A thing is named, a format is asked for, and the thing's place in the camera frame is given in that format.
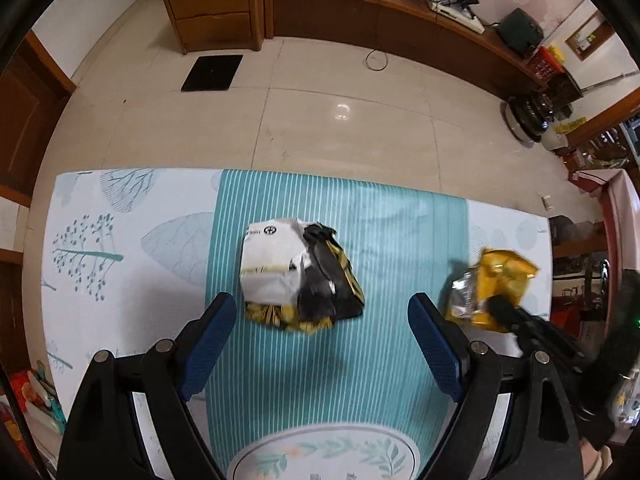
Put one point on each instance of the wooden wall niche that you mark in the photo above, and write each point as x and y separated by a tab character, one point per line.
590	35

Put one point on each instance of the black gold snack bag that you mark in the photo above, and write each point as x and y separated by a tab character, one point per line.
325	285

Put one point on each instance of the brown wooden door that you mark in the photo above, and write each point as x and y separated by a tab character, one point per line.
30	125

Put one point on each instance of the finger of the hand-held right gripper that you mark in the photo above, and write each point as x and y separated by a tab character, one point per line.
505	310

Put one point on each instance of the black floor mat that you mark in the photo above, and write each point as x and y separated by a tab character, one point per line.
212	72

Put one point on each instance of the tree printed tablecloth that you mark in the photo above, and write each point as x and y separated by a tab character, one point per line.
150	310

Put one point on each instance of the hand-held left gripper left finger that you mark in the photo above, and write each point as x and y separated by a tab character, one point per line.
210	345

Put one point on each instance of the long wooden TV cabinet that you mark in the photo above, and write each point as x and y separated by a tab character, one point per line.
350	15

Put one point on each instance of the white pot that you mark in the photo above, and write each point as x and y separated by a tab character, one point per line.
556	136

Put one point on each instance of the red basket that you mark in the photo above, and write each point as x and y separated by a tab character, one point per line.
545	62

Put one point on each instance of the yellow snack bag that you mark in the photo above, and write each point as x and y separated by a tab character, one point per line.
500	272

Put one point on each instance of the long metal rod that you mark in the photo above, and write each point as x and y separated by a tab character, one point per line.
610	81

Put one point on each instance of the white packet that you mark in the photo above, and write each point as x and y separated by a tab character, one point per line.
270	265

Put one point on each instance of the white plastic case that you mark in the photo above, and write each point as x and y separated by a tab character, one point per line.
47	405

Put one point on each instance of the black cooking pot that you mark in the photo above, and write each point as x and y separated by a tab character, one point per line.
527	115

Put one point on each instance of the red printed packet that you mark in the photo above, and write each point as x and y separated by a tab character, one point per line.
22	390

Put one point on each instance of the white flat device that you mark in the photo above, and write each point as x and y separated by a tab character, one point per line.
455	12

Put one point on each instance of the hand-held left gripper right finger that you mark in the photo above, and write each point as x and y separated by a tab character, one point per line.
435	350

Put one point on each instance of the pink covered counter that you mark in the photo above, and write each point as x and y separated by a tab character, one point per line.
617	195

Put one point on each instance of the wooden drawer cabinet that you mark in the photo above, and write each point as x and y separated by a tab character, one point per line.
215	10

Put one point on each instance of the dark green appliance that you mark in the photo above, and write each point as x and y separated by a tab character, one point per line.
520	32

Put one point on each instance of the person's right hand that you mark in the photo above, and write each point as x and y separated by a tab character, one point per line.
597	462

